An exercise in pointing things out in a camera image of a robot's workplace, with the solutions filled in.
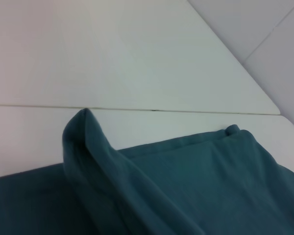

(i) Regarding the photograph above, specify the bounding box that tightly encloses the teal FREE print t-shirt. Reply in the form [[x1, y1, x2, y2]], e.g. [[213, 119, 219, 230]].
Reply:
[[0, 108, 294, 235]]

